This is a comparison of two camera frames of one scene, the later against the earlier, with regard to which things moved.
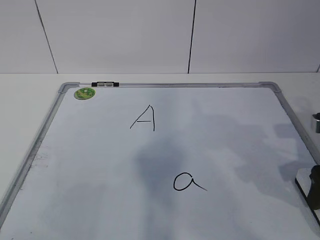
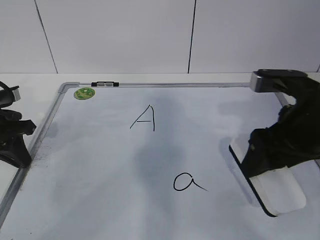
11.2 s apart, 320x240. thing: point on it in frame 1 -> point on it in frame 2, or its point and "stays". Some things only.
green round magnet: x=84 y=93 stays
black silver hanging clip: x=105 y=84 stays
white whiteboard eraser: x=303 y=182 -> x=278 y=191
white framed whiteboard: x=165 y=161 stays
